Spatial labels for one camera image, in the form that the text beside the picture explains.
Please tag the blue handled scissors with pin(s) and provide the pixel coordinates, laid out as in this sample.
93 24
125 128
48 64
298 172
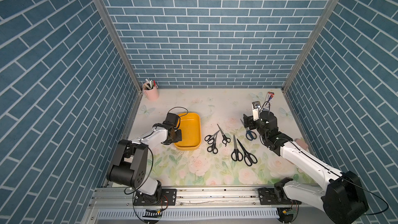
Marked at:
250 135

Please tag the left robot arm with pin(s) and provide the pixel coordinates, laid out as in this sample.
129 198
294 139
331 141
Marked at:
128 165

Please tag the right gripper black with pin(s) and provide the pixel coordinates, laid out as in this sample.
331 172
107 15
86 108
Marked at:
249 121

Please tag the black scissors small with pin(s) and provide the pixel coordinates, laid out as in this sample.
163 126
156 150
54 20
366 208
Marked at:
225 139

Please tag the floral table mat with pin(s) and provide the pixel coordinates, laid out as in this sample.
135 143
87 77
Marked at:
224 107

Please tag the yellow plastic storage box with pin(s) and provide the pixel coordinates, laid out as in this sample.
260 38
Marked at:
191 132

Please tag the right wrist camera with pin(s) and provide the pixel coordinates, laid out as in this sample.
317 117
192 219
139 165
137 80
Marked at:
256 107

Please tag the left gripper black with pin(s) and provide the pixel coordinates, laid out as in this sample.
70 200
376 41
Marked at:
179 137

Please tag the aluminium corner post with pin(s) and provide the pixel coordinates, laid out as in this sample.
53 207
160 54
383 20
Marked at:
103 13
329 7

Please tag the pen refill package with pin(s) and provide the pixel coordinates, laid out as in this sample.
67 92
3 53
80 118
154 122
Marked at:
268 100

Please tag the pink phone case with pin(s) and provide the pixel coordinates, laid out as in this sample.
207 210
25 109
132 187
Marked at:
302 144

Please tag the aluminium corner post left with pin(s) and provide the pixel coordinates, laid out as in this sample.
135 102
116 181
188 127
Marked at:
103 13

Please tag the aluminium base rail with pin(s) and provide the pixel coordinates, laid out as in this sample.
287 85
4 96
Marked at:
190 196

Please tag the pink metal pen holder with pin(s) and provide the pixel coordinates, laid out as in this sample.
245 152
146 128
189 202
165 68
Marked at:
151 94

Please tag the aluminium corner post right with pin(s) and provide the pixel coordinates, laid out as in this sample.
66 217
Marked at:
329 7

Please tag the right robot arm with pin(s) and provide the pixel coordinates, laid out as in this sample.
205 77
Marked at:
339 194

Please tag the black scissors pair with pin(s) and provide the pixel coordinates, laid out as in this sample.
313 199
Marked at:
210 139
213 148

